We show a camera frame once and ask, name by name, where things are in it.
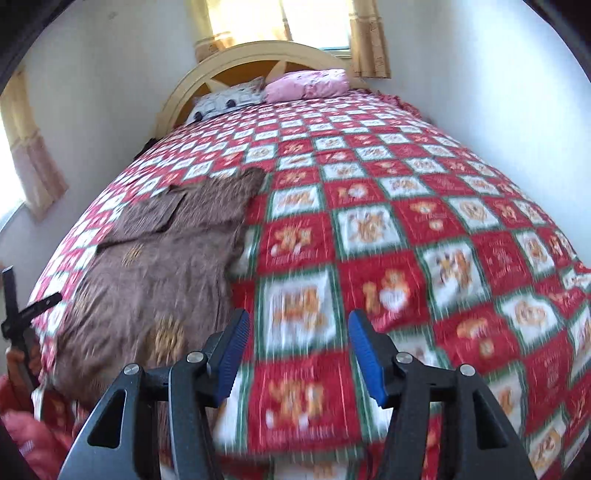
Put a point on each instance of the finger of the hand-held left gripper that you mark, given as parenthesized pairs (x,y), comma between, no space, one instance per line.
(10,295)
(44,304)

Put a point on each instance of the grey white patterned pillow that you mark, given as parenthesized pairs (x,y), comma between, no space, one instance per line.
(221,99)

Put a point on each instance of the red checkered printed blanket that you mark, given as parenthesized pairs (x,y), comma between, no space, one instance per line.
(369,230)

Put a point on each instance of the pink pillow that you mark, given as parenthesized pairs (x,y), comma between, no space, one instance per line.
(304,85)

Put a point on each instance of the person's left hand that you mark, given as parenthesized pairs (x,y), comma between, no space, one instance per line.
(13,367)

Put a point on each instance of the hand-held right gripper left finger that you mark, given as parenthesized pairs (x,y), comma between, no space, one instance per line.
(233,364)

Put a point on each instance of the window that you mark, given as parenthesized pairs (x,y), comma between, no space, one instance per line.
(295,23)
(9,194)

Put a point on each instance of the brown patterned garment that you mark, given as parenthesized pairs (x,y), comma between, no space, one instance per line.
(152,277)

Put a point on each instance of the person's red clothing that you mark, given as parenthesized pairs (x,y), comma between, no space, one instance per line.
(32,434)

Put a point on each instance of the cream wooden headboard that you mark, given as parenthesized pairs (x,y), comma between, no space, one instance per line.
(240,57)

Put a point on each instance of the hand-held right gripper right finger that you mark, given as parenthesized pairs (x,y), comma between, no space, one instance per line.
(364,360)

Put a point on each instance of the yellow curtain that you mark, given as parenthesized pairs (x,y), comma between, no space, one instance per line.
(205,27)
(369,37)
(32,152)

